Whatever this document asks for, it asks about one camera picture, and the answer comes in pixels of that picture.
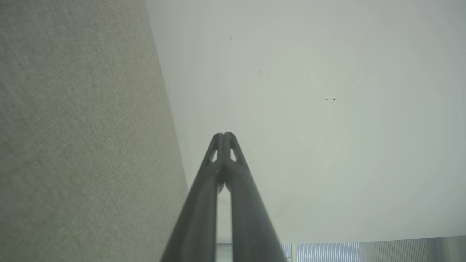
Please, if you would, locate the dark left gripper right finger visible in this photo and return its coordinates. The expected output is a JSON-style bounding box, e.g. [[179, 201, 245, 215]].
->
[[224, 132, 289, 262]]

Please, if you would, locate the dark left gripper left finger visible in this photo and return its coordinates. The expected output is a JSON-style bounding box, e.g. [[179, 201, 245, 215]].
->
[[160, 132, 225, 262]]

